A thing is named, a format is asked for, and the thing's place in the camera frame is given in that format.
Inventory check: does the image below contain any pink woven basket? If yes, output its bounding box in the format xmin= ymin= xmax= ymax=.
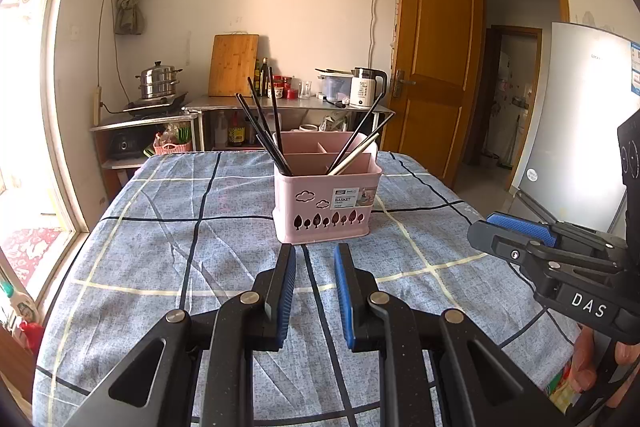
xmin=152 ymin=139 xmax=193 ymax=156

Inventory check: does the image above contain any metal door handle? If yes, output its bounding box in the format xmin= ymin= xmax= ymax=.
xmin=391 ymin=69 xmax=417 ymax=98

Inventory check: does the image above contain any wooden cutting board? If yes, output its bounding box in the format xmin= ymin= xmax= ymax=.
xmin=207 ymin=34 xmax=261 ymax=98

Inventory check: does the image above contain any steel steamer pot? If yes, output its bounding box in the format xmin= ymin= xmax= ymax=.
xmin=135 ymin=61 xmax=183 ymax=100

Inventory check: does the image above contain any pink plastic utensil basket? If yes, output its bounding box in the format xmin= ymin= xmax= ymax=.
xmin=272 ymin=131 xmax=383 ymax=246

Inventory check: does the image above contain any soy sauce bottle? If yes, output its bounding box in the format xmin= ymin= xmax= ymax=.
xmin=227 ymin=111 xmax=246 ymax=146

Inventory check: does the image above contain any silver refrigerator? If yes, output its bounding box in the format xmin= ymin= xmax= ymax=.
xmin=507 ymin=22 xmax=640 ymax=238

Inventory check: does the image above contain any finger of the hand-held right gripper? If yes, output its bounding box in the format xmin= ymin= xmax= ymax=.
xmin=467 ymin=219 xmax=565 ymax=301
xmin=486 ymin=212 xmax=629 ymax=266

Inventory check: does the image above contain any white electric kettle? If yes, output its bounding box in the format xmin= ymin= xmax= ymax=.
xmin=349 ymin=67 xmax=388 ymax=109

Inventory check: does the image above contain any blue plaid tablecloth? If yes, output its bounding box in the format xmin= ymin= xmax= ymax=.
xmin=35 ymin=149 xmax=581 ymax=427

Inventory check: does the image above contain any metal kitchen shelf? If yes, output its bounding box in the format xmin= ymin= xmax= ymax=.
xmin=182 ymin=94 xmax=396 ymax=152

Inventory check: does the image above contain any black induction cooker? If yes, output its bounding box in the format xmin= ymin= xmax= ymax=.
xmin=122 ymin=92 xmax=190 ymax=115

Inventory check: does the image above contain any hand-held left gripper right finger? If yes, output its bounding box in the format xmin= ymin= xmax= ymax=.
xmin=334 ymin=243 xmax=576 ymax=427

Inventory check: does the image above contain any clear storage box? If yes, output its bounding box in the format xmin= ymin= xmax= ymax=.
xmin=317 ymin=69 xmax=353 ymax=102

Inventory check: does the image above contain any wooden side shelf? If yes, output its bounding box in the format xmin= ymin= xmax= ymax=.
xmin=90 ymin=114 xmax=203 ymax=202

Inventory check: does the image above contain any person's right hand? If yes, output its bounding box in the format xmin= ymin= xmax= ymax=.
xmin=570 ymin=326 xmax=640 ymax=389

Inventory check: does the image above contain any brown wooden door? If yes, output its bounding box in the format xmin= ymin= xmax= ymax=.
xmin=390 ymin=0 xmax=485 ymax=190

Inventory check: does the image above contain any wall calendar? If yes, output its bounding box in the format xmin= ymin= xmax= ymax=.
xmin=389 ymin=0 xmax=401 ymax=68

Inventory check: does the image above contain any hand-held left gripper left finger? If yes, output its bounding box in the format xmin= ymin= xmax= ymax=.
xmin=65 ymin=244 xmax=298 ymax=427

